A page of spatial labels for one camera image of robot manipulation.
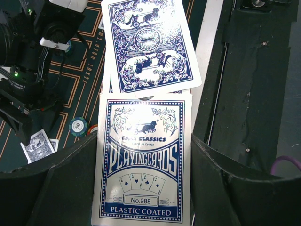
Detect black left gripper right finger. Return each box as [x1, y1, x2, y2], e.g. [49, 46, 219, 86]
[191, 136, 301, 226]

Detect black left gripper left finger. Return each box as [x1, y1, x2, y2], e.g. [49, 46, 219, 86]
[0, 132, 97, 226]

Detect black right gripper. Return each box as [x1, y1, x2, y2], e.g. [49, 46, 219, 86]
[0, 2, 86, 145]

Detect blue card seat five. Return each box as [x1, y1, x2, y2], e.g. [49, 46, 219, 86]
[20, 129, 55, 164]
[49, 139, 59, 152]

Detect green fifty chips seat four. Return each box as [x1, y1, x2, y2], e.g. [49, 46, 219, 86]
[69, 117, 88, 137]

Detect spread red five chips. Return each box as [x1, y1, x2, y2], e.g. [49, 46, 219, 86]
[87, 124, 98, 135]

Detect blue playing card box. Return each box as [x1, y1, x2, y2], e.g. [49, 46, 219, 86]
[91, 93, 192, 226]

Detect blue backed card deck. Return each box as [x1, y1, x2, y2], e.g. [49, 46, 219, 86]
[102, 0, 202, 97]

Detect green fifty chips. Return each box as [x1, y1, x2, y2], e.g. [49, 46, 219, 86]
[65, 40, 72, 53]

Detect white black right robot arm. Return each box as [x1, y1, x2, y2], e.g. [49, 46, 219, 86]
[0, 0, 87, 145]

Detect dark green poker mat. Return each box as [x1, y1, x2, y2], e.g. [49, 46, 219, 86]
[0, 0, 207, 172]

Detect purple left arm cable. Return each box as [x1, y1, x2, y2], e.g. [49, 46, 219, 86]
[270, 155, 301, 176]

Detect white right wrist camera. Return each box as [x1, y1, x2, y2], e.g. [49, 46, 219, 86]
[49, 0, 88, 13]

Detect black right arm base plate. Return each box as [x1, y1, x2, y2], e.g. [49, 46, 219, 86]
[240, 0, 292, 12]

